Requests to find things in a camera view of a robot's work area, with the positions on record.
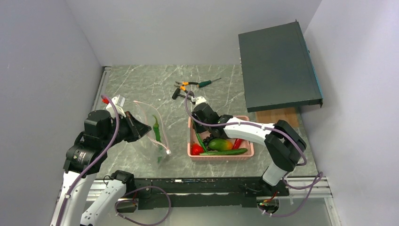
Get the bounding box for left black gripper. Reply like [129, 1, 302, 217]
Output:
[102, 110, 152, 148]

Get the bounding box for green chili pepper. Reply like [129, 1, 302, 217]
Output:
[152, 115, 162, 143]

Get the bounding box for clear zip top bag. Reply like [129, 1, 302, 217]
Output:
[134, 100, 171, 167]

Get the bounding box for pink plastic basket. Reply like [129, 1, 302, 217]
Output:
[187, 118, 255, 161]

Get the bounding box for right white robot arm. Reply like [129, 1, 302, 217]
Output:
[187, 103, 307, 195]

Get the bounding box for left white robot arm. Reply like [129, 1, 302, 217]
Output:
[50, 110, 151, 226]

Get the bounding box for dark grape bunch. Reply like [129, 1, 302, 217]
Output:
[203, 134, 215, 149]

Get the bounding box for black hammer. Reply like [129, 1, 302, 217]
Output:
[171, 88, 195, 103]

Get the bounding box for green red mango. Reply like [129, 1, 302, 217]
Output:
[208, 138, 233, 151]

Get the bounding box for red tomato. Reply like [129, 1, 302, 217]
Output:
[191, 143, 204, 155]

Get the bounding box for red chili pepper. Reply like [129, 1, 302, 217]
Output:
[232, 138, 243, 149]

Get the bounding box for green cucumber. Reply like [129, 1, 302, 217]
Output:
[200, 148, 248, 156]

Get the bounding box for dark green metal box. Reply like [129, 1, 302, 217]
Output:
[238, 21, 324, 113]

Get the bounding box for wooden board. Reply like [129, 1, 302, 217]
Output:
[255, 107, 299, 128]

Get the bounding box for green handled screwdriver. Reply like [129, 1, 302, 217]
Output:
[197, 78, 221, 88]

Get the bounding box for orange handled pliers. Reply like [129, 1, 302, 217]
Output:
[174, 81, 199, 94]

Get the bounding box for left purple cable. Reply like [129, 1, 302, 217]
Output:
[54, 94, 172, 226]

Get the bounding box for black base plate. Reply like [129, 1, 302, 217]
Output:
[135, 177, 289, 210]

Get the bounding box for aluminium frame rail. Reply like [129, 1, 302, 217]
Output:
[49, 176, 343, 226]

